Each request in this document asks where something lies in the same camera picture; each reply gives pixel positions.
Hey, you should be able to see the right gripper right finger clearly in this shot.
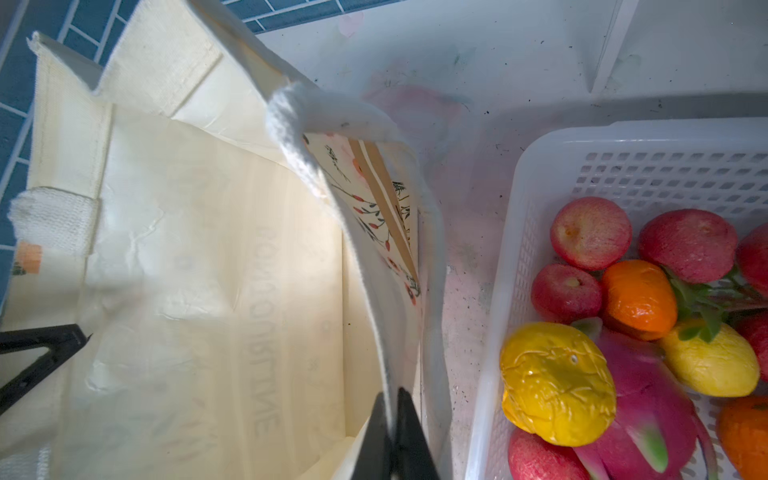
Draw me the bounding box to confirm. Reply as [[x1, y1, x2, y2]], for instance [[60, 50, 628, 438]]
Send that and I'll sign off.
[[351, 388, 439, 480]]

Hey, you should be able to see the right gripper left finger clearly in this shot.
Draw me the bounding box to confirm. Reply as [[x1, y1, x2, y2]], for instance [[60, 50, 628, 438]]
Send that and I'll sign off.
[[0, 323, 91, 415]]

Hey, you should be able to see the yellow mango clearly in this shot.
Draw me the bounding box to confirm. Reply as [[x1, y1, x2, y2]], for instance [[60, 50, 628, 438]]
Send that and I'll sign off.
[[499, 322, 617, 447]]

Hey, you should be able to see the cream canvas grocery bag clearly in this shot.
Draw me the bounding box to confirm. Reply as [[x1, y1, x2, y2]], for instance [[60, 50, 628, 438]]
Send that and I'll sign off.
[[1, 1, 453, 479]]

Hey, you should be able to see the red apple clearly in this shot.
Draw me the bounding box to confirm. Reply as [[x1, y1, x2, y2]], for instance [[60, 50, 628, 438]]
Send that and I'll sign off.
[[736, 223, 768, 297], [507, 429, 590, 480], [550, 197, 632, 272], [530, 264, 603, 324], [638, 209, 738, 284], [736, 312, 768, 381]]

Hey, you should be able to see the pink dragon fruit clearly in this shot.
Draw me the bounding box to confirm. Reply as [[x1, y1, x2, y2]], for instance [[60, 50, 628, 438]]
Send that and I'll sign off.
[[572, 318, 719, 479]]

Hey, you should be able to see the large orange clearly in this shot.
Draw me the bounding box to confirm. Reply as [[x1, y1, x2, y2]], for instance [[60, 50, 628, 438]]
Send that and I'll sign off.
[[716, 396, 767, 480]]

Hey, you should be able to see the small orange tangerine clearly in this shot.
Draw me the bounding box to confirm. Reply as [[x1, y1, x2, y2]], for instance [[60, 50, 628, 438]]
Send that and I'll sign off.
[[601, 260, 678, 341]]

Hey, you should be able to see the yellow lemon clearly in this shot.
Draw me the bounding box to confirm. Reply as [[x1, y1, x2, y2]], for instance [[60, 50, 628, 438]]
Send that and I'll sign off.
[[657, 327, 760, 398]]

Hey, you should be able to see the white plastic basket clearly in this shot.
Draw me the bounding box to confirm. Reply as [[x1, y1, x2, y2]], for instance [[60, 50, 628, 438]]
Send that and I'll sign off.
[[464, 116, 768, 480]]

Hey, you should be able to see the white wooden two-tier shelf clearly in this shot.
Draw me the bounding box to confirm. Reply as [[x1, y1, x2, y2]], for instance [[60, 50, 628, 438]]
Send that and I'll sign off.
[[591, 0, 640, 95]]

